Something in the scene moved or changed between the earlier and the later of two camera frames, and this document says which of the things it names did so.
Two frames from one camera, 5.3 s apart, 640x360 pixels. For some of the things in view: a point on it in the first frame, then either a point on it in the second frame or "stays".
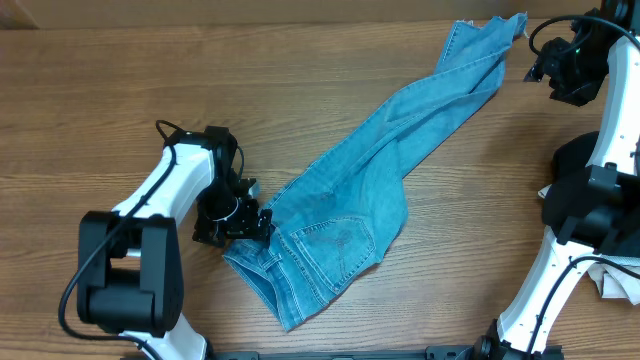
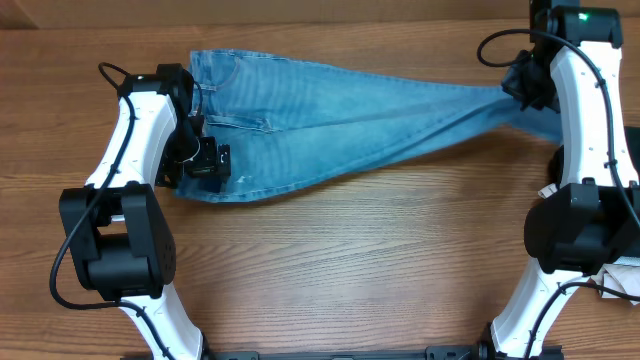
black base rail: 479,352 stays
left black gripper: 243,228 to 213,163
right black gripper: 542,62 to 523,86
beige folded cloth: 613,281 stays
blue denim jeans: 345,209 to 290,123
